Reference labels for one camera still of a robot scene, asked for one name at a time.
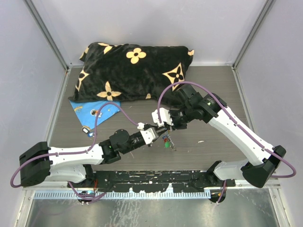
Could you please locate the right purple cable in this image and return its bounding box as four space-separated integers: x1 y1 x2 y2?
157 81 297 178

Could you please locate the purple cable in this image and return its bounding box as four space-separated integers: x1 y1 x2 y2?
157 81 297 178
9 102 145 189

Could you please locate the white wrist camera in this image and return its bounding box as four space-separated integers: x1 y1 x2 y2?
137 122 155 145
151 108 174 127

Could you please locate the black floral plush pillow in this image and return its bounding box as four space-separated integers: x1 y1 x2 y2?
69 42 195 107

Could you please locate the loose blue tagged key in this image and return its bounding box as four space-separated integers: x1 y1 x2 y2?
88 132 96 137

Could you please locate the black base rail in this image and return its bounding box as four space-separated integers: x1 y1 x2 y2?
72 170 224 193

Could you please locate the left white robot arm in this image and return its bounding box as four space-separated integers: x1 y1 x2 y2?
19 124 168 187

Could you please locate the blue cartoon cloth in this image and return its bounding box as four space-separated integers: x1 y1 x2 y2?
70 101 120 131

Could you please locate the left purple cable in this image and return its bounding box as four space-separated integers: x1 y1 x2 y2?
9 102 145 189

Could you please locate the white slotted cable duct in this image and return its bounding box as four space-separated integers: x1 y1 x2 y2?
34 190 211 200

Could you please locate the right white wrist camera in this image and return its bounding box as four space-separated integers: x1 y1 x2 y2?
151 108 174 127

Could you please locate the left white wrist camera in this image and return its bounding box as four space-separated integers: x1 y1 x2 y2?
137 122 155 145

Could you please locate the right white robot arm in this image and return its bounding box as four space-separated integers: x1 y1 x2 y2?
172 84 286 188

